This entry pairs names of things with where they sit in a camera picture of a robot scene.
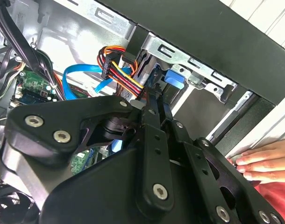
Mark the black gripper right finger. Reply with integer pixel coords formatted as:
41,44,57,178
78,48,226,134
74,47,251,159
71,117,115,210
155,91,285,224

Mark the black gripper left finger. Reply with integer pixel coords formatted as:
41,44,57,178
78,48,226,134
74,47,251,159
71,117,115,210
0,87,175,212

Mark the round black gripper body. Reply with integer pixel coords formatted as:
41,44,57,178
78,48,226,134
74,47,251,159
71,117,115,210
38,144,212,224

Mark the blue data wire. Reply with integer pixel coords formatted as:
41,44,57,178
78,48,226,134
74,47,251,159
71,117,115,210
62,64,131,101

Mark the orange red yellow power wire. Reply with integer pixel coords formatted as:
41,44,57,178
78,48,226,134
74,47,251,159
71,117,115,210
97,45,148,98

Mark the person's right hand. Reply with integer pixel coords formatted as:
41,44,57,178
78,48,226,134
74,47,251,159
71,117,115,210
228,139,285,183

